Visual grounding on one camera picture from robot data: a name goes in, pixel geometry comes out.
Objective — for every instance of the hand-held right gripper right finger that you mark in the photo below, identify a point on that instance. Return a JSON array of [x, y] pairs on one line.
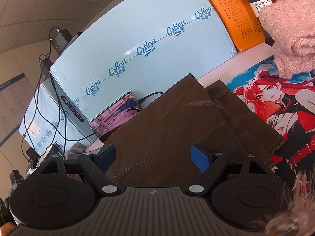
[[200, 157]]

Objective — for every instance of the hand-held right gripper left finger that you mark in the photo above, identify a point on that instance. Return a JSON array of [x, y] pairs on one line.
[[108, 156]]

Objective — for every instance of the brown pants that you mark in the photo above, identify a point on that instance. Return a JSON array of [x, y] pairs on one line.
[[187, 130]]

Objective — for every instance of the grey cloth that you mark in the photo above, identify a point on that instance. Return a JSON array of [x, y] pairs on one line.
[[76, 152]]

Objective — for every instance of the smartphone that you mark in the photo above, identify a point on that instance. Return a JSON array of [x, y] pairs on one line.
[[115, 116]]

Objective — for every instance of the small light blue carton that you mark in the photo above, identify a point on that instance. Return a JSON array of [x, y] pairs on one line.
[[46, 125]]

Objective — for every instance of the printed anime desk mat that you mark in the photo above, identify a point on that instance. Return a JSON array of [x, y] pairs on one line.
[[278, 113]]

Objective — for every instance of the fluffy pink garment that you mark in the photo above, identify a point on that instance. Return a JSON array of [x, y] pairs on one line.
[[292, 209]]

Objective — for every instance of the small black power adapter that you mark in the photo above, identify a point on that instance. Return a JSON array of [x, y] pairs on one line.
[[45, 64]]

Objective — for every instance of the large light blue carton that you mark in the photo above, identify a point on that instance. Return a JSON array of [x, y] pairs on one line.
[[142, 46]]

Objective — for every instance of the orange cardboard box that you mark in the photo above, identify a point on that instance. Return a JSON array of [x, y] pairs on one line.
[[236, 12]]

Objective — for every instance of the pink knitted sweater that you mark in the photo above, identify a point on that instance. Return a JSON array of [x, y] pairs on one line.
[[290, 34]]

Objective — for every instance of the wall poster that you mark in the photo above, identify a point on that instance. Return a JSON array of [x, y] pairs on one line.
[[12, 110]]

